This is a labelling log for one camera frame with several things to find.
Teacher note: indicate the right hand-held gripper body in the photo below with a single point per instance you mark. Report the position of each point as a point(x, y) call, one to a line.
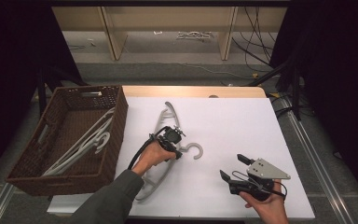
point(265, 170)

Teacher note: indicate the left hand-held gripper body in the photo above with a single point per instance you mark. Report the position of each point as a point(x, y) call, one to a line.
point(171, 136)

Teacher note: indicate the grey plastic clothes hanger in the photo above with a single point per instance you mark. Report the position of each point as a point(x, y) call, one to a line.
point(194, 144)
point(84, 144)

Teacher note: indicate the brown wicker basket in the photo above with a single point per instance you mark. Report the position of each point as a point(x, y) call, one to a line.
point(74, 124)

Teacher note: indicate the person's left hand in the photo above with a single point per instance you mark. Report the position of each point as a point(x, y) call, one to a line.
point(154, 155)

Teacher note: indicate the person's right hand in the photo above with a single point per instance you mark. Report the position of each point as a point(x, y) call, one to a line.
point(270, 208)

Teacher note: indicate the white table mat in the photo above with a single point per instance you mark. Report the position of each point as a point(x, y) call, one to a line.
point(230, 124)

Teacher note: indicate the black metal stand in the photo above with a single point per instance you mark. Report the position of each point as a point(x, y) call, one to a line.
point(42, 93)
point(296, 93)

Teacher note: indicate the black curtain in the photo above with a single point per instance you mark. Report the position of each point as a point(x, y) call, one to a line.
point(6, 77)
point(338, 77)

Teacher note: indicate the light wooden shelf unit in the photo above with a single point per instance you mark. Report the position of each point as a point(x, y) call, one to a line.
point(112, 31)

